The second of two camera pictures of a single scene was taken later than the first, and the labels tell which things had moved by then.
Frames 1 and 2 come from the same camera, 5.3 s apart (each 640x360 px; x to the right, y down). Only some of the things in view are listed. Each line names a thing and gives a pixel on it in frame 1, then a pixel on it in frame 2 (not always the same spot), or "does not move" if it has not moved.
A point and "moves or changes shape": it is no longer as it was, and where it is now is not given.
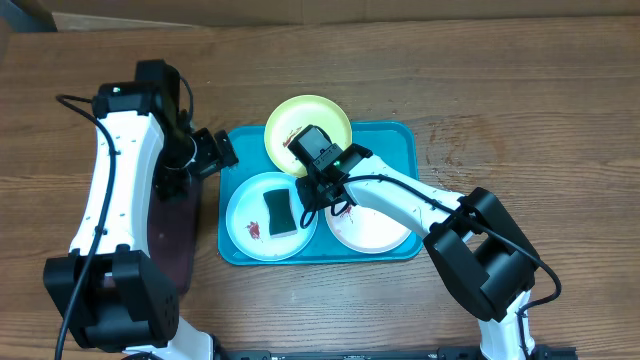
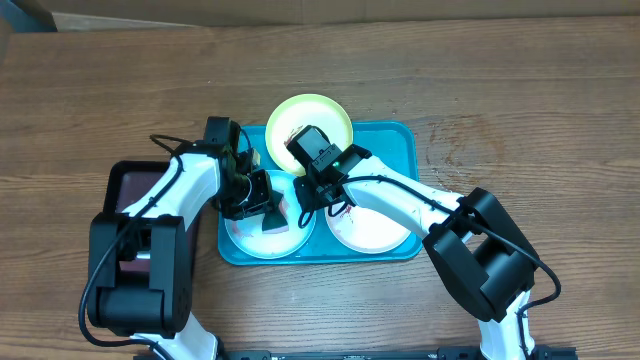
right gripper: x=313 y=203 does not move
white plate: x=364 y=230 does not move
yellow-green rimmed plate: x=292 y=116 does not move
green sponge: x=282 y=218 moves or changes shape
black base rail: x=386 y=354 does not move
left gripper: x=212 y=158 → x=261 y=197
